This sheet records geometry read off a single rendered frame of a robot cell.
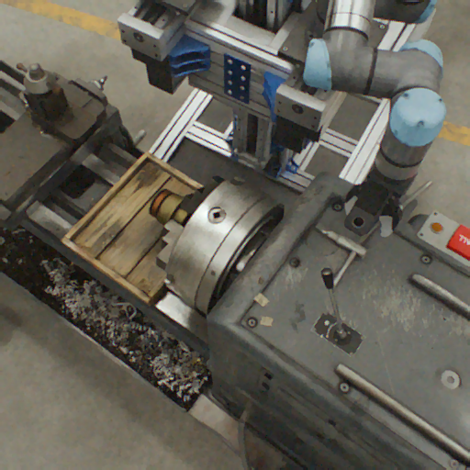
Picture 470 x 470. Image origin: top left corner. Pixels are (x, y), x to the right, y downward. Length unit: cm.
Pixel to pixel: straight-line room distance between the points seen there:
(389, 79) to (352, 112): 177
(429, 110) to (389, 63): 12
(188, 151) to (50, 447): 128
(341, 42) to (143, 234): 86
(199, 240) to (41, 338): 140
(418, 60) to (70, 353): 187
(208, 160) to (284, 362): 156
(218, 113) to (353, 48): 174
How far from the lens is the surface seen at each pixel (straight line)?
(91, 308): 196
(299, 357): 117
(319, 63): 103
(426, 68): 104
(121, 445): 243
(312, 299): 121
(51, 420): 250
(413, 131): 96
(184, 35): 189
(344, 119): 276
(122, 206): 173
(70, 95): 187
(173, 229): 143
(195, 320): 159
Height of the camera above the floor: 238
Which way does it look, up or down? 63 degrees down
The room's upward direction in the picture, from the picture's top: 2 degrees clockwise
